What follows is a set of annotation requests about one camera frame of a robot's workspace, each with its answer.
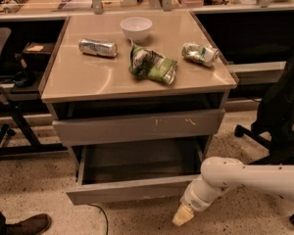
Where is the green chip bag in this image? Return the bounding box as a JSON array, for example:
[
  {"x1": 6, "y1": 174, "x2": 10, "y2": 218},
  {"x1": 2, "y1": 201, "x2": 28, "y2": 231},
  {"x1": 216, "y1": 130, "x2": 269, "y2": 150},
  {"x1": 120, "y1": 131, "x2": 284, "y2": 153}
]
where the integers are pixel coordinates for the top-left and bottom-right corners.
[{"x1": 128, "y1": 42, "x2": 177, "y2": 85}]

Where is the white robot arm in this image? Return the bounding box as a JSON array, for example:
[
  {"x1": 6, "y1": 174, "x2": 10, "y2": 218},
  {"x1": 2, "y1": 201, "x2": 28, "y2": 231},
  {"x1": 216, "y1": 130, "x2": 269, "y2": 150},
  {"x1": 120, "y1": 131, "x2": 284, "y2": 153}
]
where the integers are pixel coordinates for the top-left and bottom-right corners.
[{"x1": 172, "y1": 157, "x2": 294, "y2": 226}]

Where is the grey drawer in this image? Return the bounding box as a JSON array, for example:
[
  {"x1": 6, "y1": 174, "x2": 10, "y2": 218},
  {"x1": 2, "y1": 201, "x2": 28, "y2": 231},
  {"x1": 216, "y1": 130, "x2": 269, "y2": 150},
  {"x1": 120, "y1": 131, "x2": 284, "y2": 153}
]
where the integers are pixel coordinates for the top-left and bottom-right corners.
[
  {"x1": 67, "y1": 138, "x2": 202, "y2": 205},
  {"x1": 53, "y1": 109, "x2": 224, "y2": 146}
]

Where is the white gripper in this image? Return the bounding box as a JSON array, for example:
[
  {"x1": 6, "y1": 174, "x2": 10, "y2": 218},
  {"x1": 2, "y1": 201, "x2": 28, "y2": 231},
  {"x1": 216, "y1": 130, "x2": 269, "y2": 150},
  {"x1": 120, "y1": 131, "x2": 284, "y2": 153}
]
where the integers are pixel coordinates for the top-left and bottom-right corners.
[{"x1": 172, "y1": 186, "x2": 216, "y2": 226}]

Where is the grey top drawer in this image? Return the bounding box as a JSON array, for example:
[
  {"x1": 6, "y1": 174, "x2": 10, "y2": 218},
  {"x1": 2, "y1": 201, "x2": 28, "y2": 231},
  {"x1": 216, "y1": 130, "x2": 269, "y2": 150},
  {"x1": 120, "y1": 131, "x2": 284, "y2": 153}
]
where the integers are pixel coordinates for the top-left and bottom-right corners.
[{"x1": 53, "y1": 109, "x2": 224, "y2": 146}]

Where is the black coiled tool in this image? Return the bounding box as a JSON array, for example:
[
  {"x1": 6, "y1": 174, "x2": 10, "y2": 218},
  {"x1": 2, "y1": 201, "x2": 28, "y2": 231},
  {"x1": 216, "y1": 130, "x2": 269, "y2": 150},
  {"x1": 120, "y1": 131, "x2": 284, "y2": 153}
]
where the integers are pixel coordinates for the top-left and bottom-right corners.
[{"x1": 3, "y1": 0, "x2": 28, "y2": 13}]

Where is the black box with label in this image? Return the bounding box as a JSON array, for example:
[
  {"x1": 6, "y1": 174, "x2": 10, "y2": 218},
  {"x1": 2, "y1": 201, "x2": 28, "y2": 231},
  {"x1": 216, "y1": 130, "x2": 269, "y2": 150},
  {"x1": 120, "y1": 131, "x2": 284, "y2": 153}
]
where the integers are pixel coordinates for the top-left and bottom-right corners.
[{"x1": 22, "y1": 42, "x2": 54, "y2": 71}]

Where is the white ceramic bowl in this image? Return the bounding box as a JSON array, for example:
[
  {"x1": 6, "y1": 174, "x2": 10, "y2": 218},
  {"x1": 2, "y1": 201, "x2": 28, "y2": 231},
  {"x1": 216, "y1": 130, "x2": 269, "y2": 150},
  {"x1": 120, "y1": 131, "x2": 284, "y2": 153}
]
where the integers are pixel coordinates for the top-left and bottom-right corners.
[{"x1": 121, "y1": 17, "x2": 153, "y2": 43}]

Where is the silver soda can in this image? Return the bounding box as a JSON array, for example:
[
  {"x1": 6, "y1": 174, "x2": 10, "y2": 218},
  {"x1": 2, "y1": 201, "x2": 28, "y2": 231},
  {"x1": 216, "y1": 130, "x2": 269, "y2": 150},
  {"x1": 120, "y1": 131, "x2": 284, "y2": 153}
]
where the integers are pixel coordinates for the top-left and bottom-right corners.
[{"x1": 78, "y1": 38, "x2": 118, "y2": 58}]

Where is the black floor cable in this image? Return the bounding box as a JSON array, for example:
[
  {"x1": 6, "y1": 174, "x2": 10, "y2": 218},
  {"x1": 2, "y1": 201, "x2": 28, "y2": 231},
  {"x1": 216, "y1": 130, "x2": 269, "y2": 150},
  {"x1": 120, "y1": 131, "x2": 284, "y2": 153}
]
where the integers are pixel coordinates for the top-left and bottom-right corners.
[{"x1": 86, "y1": 203, "x2": 110, "y2": 235}]

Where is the brown shoe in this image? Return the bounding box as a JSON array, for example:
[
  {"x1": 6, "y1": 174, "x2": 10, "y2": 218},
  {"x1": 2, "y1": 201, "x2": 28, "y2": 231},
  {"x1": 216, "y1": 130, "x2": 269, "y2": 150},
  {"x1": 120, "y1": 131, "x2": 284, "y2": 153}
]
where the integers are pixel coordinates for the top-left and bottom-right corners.
[{"x1": 5, "y1": 213, "x2": 51, "y2": 235}]

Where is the grey drawer cabinet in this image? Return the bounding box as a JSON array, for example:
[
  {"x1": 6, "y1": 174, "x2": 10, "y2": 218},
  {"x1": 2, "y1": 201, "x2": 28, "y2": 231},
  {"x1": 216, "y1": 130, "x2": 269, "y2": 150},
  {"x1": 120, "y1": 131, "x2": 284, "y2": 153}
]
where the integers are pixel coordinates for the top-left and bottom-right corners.
[{"x1": 38, "y1": 11, "x2": 239, "y2": 168}]

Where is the black office chair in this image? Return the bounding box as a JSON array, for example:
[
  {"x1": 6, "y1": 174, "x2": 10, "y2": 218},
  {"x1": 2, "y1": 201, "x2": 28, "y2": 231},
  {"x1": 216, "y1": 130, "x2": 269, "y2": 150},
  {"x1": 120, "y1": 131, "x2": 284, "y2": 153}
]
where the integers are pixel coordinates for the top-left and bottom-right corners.
[{"x1": 234, "y1": 7, "x2": 294, "y2": 228}]

